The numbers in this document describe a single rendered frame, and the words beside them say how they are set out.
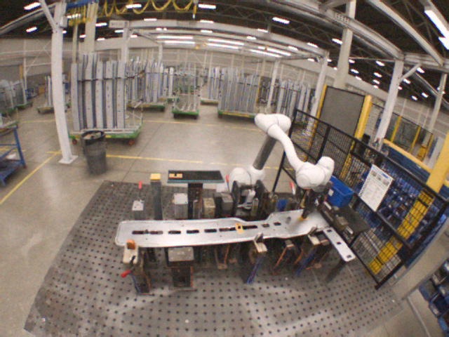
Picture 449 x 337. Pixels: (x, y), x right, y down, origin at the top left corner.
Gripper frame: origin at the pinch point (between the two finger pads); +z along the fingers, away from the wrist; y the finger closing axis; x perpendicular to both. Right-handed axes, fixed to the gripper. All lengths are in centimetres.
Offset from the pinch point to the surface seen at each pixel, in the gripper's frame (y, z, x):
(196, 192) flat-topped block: -30, 1, -69
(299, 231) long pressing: 9.3, 5.9, -8.3
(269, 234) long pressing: 7.5, 5.9, -29.3
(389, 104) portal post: -182, -104, 376
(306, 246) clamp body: 20.7, 8.4, -7.8
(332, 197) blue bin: -11.5, -1.2, 36.4
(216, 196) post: -19, -4, -57
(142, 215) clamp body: -12, 4, -103
